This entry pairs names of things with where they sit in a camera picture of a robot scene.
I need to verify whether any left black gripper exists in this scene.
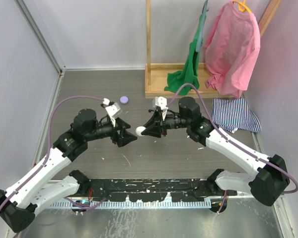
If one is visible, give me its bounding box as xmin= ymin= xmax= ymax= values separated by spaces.
xmin=85 ymin=116 xmax=137 ymax=146

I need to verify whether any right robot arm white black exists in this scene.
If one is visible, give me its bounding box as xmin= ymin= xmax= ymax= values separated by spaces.
xmin=136 ymin=97 xmax=290 ymax=206

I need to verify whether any orange clothes hanger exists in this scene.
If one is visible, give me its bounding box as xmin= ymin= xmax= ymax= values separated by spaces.
xmin=232 ymin=0 xmax=252 ymax=13

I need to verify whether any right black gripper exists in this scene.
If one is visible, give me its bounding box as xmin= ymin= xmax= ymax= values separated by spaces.
xmin=142 ymin=109 xmax=190 ymax=138

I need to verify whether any aluminium corner frame profile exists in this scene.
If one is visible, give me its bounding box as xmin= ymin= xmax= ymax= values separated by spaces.
xmin=14 ymin=0 xmax=66 ymax=75

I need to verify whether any blue white striped cloth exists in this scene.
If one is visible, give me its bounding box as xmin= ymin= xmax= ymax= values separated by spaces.
xmin=212 ymin=98 xmax=261 ymax=133

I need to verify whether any green cloth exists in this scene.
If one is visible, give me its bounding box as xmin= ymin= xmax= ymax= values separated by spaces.
xmin=164 ymin=13 xmax=206 ymax=93

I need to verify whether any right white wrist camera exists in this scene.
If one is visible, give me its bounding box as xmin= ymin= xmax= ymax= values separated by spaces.
xmin=152 ymin=97 xmax=168 ymax=111

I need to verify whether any white earbud charging case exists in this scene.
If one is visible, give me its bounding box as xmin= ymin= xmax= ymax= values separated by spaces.
xmin=135 ymin=126 xmax=146 ymax=136

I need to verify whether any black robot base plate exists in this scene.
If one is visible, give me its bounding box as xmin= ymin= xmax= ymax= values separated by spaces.
xmin=64 ymin=178 xmax=239 ymax=203

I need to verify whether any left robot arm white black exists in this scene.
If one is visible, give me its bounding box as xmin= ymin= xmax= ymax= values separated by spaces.
xmin=0 ymin=109 xmax=137 ymax=233

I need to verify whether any blue clothes hanger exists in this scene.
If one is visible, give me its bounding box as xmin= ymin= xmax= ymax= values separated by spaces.
xmin=195 ymin=0 xmax=209 ymax=53

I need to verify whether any pink t-shirt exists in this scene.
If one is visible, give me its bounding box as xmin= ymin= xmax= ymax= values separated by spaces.
xmin=204 ymin=1 xmax=260 ymax=98

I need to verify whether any slotted grey cable duct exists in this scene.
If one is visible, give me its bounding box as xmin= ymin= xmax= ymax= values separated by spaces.
xmin=45 ymin=197 xmax=212 ymax=209

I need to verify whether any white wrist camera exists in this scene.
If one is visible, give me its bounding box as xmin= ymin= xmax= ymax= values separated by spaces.
xmin=103 ymin=98 xmax=122 ymax=124
xmin=152 ymin=97 xmax=168 ymax=111

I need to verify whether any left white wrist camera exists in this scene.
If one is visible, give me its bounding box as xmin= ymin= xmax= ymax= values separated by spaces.
xmin=103 ymin=98 xmax=122 ymax=124

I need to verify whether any wooden clothes rack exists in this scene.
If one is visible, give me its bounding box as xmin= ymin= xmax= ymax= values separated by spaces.
xmin=145 ymin=0 xmax=281 ymax=99

